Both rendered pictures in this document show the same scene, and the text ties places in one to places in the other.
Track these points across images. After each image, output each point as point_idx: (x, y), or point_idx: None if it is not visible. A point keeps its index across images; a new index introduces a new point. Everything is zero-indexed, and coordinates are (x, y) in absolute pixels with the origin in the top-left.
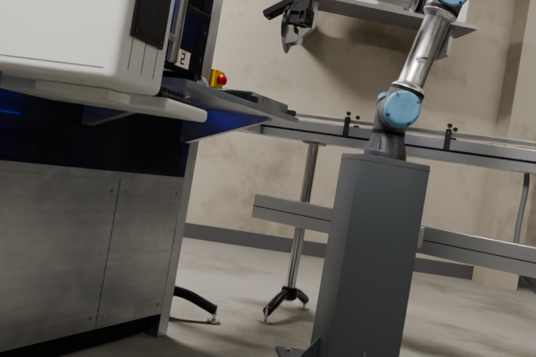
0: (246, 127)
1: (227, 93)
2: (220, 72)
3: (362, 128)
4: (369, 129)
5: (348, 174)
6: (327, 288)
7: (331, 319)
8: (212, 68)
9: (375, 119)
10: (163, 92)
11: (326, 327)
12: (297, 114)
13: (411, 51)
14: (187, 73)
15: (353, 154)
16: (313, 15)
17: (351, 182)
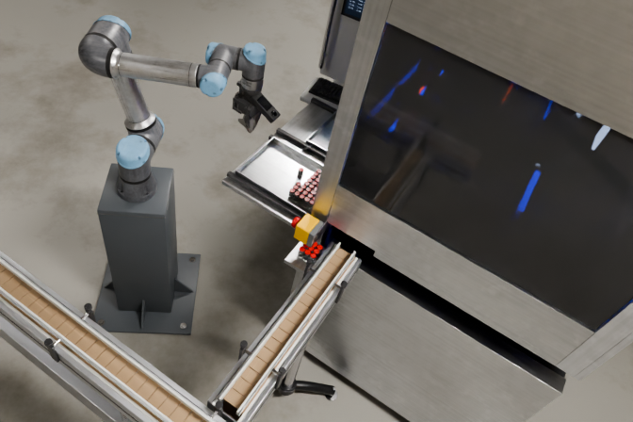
0: None
1: (292, 118)
2: (300, 219)
3: (71, 304)
4: (62, 298)
5: (170, 198)
6: (172, 260)
7: (176, 250)
8: (310, 215)
9: (150, 165)
10: (318, 78)
11: (175, 261)
12: (151, 372)
13: (141, 92)
14: (316, 99)
15: (170, 184)
16: (233, 99)
17: (172, 193)
